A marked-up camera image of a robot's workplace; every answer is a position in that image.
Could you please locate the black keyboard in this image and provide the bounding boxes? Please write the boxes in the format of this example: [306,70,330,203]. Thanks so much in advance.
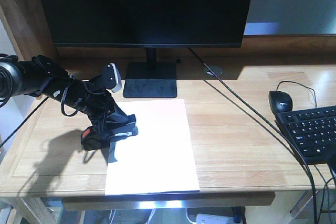
[275,106,335,165]

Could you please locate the black computer monitor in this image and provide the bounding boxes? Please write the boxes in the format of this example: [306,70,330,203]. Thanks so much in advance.
[33,0,257,98]

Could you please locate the black monitor cable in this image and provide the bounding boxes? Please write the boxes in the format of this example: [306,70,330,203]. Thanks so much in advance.
[187,47,319,224]

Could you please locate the wooden desk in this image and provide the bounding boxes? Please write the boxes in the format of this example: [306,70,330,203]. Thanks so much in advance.
[1,55,335,223]

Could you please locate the white power strip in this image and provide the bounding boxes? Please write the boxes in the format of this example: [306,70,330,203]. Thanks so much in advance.
[185,208,233,224]

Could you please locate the black orange stapler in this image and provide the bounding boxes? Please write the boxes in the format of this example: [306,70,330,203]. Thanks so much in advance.
[80,121,139,151]

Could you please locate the black computer mouse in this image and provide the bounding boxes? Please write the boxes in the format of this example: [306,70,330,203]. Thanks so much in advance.
[268,90,293,115]

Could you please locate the white paper sheet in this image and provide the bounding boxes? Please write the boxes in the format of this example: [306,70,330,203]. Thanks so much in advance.
[105,99,200,195]

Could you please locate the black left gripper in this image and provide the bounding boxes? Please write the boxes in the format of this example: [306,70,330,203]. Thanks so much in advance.
[60,78,136,140]

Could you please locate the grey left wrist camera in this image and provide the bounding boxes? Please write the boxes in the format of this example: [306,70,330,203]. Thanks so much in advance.
[102,63,122,93]

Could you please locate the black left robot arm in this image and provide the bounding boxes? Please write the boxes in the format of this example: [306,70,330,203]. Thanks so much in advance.
[1,55,138,141]

